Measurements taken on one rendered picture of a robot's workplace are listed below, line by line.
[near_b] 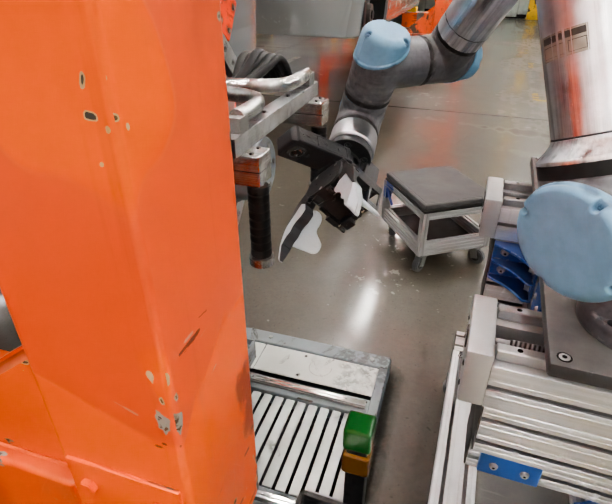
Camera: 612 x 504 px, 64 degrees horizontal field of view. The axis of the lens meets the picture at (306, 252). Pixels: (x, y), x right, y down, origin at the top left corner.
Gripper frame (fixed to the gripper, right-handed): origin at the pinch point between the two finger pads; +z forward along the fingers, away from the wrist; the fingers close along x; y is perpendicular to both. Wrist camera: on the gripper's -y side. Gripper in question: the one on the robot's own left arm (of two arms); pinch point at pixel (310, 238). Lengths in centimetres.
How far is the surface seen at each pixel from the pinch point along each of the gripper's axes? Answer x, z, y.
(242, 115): 6.2, -17.8, -14.0
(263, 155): 7.5, -15.4, -8.0
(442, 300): 66, -85, 106
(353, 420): 8.5, 14.3, 20.0
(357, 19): 99, -291, 40
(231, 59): 25, -53, -18
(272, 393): 83, -20, 51
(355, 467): 12.1, 18.4, 25.0
